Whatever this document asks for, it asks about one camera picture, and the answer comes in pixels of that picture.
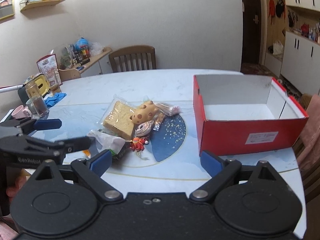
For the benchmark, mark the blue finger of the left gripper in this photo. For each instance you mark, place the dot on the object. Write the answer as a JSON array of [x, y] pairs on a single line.
[[27, 125], [67, 144]]

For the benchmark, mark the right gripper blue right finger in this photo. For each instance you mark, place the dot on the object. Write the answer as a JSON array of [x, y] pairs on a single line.
[[222, 174]]

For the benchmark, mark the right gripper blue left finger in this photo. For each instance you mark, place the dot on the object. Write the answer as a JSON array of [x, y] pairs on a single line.
[[89, 172]]

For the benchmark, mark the white grey tissue pack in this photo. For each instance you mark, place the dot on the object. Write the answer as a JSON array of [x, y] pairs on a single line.
[[102, 141]]

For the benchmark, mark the bagged toast slice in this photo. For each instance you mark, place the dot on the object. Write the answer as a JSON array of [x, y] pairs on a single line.
[[116, 119]]

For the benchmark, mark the orange snack packet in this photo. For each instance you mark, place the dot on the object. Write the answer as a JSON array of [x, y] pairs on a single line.
[[158, 121]]

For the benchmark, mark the spotted yellow plush toy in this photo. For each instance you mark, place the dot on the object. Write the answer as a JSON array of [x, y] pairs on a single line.
[[145, 112]]

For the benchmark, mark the person's left hand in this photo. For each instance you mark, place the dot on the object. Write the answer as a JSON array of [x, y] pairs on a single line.
[[12, 190]]

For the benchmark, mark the glass jar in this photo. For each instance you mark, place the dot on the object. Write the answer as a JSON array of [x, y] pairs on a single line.
[[36, 98]]

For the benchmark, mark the pink mug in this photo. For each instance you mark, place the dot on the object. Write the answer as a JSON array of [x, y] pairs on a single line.
[[21, 112]]

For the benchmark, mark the blue rubber glove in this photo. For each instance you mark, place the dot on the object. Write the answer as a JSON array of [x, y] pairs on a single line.
[[53, 100]]

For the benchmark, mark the yellow tissue box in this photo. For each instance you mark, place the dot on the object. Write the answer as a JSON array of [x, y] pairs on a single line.
[[41, 81]]

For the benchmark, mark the red shoe box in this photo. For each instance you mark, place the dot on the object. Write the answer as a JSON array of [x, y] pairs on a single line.
[[240, 114]]

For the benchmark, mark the red menu card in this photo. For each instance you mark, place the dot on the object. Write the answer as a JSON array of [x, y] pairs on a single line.
[[48, 67]]

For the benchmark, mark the wooden child chair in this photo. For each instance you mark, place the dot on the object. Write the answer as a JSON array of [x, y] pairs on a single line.
[[69, 74]]

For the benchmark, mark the white sideboard cabinet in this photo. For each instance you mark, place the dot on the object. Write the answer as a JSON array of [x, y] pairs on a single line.
[[93, 66]]

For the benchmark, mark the wooden chair with towel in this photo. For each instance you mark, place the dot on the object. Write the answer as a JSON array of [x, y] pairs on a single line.
[[310, 178]]

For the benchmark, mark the pink towel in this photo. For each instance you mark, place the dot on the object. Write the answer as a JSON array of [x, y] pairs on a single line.
[[310, 137]]

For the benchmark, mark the blue globe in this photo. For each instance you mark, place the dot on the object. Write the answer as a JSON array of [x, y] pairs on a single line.
[[81, 44]]

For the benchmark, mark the brown wooden chair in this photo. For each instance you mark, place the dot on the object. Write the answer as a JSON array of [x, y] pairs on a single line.
[[133, 58]]

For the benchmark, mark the framed picture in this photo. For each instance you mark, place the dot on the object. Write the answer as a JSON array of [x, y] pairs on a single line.
[[7, 9]]

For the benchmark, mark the white tote bag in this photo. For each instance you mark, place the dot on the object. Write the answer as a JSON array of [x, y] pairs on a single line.
[[278, 48]]

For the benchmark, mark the white storage cabinets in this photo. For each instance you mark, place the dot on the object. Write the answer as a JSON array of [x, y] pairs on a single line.
[[296, 24]]

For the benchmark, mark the wooden wall shelf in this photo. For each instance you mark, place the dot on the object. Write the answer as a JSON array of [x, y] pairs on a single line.
[[32, 5]]

